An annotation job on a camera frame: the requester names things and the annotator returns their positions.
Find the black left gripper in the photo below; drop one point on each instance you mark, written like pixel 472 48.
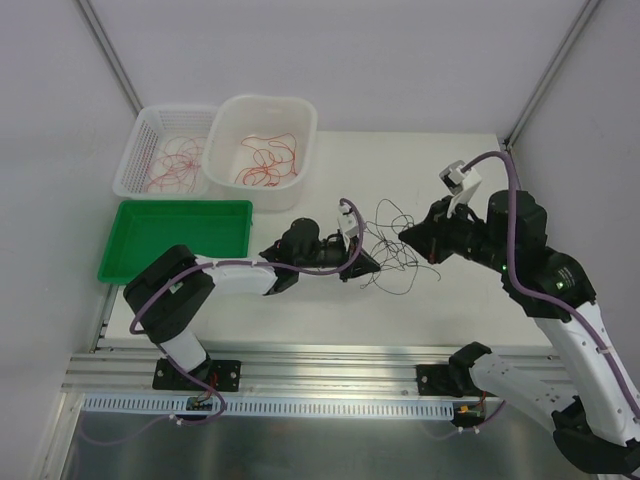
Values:
pixel 348 257

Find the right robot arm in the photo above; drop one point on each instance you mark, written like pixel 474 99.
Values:
pixel 595 427

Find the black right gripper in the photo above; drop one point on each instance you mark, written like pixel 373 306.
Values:
pixel 435 235

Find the left aluminium frame post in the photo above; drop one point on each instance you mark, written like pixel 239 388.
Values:
pixel 107 50

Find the aluminium frame post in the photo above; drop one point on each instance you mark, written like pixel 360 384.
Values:
pixel 551 72
pixel 107 50

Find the white plastic tub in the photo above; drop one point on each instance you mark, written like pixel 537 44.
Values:
pixel 259 149

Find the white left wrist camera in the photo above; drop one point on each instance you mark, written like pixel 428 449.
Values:
pixel 349 225

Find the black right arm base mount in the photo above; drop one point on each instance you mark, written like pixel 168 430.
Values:
pixel 444 380

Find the white perforated basket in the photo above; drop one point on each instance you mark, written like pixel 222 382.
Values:
pixel 162 157

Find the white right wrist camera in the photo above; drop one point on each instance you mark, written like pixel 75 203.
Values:
pixel 462 183

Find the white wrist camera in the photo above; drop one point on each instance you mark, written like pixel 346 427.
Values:
pixel 462 183
pixel 349 225

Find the right aluminium frame post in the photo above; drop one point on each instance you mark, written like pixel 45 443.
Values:
pixel 551 72

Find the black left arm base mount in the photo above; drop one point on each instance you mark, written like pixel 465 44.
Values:
pixel 223 375

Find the white slotted cable duct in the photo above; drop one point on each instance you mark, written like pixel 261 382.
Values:
pixel 274 407

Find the aluminium extrusion rail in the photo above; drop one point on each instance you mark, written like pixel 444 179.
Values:
pixel 280 370

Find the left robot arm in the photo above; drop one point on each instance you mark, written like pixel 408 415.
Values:
pixel 165 297

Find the green plastic tray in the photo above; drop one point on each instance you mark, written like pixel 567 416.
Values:
pixel 142 230

